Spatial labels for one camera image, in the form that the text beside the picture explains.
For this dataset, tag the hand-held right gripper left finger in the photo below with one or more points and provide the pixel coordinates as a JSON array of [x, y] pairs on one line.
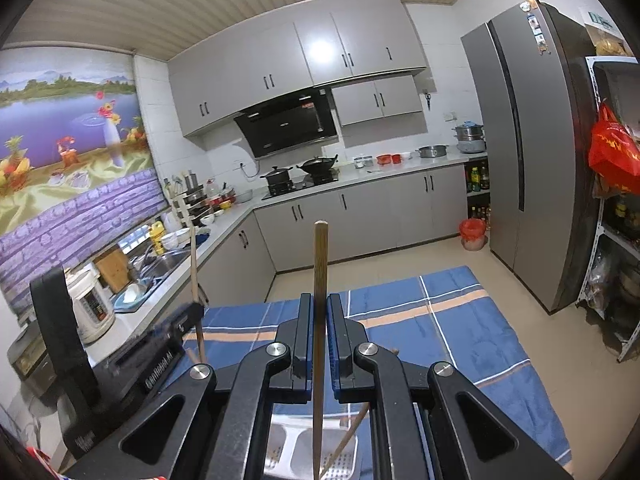
[[306, 332]]

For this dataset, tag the black wok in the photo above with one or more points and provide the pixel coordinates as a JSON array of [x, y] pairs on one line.
[[316, 164]]

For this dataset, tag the red trash bin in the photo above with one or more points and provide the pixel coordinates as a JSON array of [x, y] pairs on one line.
[[472, 235]]

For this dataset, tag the small grey wall cabinet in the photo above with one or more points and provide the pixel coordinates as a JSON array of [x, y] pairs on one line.
[[377, 100]]

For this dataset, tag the row of sauce bottles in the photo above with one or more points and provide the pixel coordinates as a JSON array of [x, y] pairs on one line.
[[477, 180]]

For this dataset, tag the grey double-door refrigerator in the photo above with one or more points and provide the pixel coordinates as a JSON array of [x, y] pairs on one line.
[[530, 160]]

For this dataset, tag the steel basin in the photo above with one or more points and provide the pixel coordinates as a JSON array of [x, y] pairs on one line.
[[432, 151]]

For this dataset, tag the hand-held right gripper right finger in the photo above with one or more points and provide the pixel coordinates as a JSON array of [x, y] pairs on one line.
[[335, 335]]

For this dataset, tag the white bowls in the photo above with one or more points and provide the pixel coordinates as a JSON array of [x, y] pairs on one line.
[[175, 240]]

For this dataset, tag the wooden cutting board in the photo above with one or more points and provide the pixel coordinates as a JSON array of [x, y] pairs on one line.
[[112, 270]]

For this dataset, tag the black lidded pot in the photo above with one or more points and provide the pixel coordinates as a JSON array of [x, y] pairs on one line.
[[276, 176]]

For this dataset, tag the hanging scissors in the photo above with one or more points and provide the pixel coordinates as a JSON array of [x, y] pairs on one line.
[[428, 100]]

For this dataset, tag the glass jars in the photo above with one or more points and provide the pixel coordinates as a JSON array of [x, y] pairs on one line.
[[362, 162]]

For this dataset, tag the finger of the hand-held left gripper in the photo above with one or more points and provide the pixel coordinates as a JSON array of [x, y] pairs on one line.
[[187, 320]]

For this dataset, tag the white dish rack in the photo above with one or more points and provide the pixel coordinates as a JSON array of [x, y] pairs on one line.
[[192, 200]]

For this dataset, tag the grey base cabinets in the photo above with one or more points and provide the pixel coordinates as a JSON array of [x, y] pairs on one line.
[[375, 210]]

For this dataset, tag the steel kitchen sink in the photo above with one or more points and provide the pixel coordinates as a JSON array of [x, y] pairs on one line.
[[160, 265]]

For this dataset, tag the black gas stove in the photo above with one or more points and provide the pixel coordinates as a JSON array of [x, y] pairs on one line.
[[300, 185]]

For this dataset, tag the yellow bottle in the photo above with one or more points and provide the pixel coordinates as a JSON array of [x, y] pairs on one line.
[[157, 240]]

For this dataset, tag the white two-compartment utensil holder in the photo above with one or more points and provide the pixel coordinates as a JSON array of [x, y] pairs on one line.
[[290, 445]]

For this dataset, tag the grey wall cabinets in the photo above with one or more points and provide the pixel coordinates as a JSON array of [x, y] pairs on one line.
[[280, 60]]

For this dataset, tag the landscape wall poster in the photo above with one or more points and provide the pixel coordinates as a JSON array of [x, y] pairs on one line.
[[65, 160]]

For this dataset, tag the white rice cooker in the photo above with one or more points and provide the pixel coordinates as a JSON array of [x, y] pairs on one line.
[[92, 305]]

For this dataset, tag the steel steamer pot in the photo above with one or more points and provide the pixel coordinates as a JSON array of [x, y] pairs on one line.
[[469, 137]]

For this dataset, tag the red plastic bag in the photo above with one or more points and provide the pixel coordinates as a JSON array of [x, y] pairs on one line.
[[612, 150]]

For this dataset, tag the blue tray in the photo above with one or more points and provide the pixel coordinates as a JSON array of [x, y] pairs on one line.
[[132, 297]]

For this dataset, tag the green wall sign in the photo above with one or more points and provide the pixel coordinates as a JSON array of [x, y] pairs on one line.
[[599, 19]]

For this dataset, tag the red bowls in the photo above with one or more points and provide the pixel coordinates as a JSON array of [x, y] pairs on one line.
[[389, 159]]

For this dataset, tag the wall socket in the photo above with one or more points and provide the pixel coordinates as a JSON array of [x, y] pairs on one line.
[[450, 116]]

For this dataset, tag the black range hood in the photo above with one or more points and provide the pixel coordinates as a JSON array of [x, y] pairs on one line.
[[287, 122]]

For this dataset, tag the silver countertop oven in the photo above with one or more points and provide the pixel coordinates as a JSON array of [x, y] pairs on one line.
[[30, 365]]

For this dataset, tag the blue plaid tablecloth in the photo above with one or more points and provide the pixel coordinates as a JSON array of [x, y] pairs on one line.
[[440, 325]]

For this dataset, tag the white metal shelf rack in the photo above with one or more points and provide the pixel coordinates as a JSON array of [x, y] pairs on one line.
[[607, 240]]

